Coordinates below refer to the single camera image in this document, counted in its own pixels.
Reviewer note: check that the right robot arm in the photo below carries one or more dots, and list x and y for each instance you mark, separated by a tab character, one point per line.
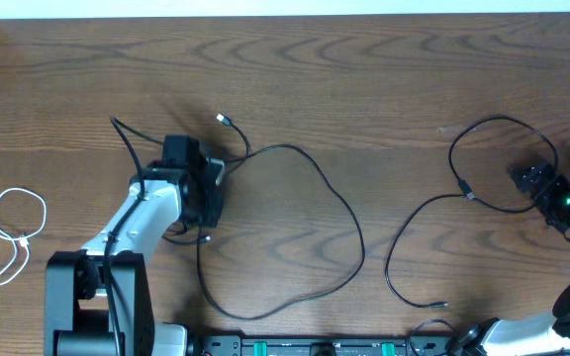
547	333

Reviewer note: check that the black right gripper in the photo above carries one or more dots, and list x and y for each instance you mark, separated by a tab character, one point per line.
545	195

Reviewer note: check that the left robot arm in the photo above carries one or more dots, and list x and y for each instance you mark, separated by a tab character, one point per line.
97	298

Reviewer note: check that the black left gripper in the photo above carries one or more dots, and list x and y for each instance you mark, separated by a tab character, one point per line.
211	196

